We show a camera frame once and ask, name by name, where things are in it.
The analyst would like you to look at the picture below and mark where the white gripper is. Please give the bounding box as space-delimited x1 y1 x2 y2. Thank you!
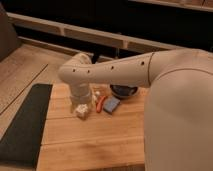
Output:
69 83 92 112

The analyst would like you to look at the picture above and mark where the white eraser block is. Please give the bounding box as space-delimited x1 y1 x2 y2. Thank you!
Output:
75 104 89 119

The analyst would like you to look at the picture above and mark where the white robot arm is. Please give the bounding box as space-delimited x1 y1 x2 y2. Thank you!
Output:
59 48 213 171

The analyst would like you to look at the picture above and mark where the red orange pepper toy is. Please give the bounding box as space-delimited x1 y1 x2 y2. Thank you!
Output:
96 96 107 113

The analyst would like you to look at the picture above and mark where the blue sponge block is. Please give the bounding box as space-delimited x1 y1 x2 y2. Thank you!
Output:
103 97 120 113

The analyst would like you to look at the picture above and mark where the dark blue bowl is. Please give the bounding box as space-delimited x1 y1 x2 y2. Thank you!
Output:
110 85 138 99

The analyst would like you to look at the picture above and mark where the dark grey floor mat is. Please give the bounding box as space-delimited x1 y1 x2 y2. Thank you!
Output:
0 84 52 167

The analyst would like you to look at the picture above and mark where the white shelf rail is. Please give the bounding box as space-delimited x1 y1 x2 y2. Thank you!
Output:
7 12 182 53

